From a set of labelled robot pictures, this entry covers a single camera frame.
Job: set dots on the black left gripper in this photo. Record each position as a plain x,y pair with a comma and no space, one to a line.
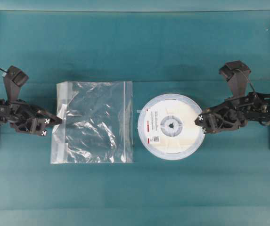
28,118

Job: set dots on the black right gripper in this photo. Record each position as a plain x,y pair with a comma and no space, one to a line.
230,115

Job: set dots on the white reel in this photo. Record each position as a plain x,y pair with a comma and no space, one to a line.
167,129

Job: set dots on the clear zip bag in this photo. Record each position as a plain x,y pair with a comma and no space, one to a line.
96,123

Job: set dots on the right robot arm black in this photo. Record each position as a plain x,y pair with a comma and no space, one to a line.
262,118

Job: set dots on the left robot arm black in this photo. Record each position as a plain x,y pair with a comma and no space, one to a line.
4,114

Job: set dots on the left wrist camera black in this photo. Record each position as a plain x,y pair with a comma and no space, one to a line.
13,80

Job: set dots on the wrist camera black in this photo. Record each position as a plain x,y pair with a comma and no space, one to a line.
13,80
236,75

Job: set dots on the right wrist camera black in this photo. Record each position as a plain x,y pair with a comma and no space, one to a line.
236,75

